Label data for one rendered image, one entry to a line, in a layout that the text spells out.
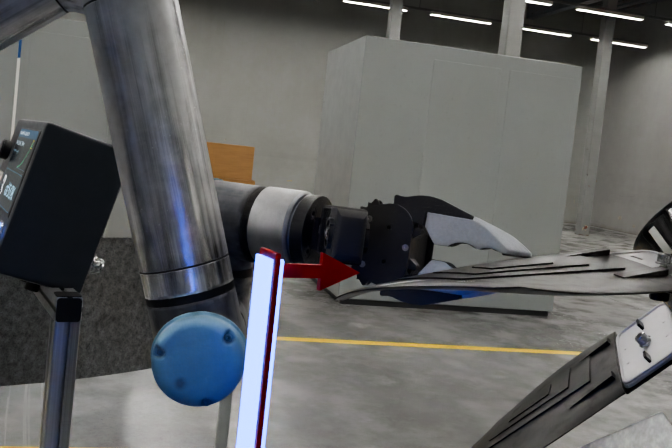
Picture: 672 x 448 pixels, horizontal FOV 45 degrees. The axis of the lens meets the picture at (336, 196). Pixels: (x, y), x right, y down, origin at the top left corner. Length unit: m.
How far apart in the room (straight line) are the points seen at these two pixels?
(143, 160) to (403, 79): 6.23
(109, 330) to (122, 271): 0.17
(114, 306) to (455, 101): 4.97
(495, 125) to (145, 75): 6.55
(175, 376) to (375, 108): 6.16
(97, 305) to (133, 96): 1.77
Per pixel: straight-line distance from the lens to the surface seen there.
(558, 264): 0.63
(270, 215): 0.74
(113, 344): 2.45
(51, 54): 6.59
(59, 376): 1.02
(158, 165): 0.65
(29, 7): 0.82
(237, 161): 8.65
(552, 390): 0.85
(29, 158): 1.04
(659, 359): 0.76
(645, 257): 0.73
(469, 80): 7.04
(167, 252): 0.65
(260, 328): 0.49
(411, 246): 0.70
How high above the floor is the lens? 1.25
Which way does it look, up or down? 3 degrees down
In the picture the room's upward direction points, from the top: 6 degrees clockwise
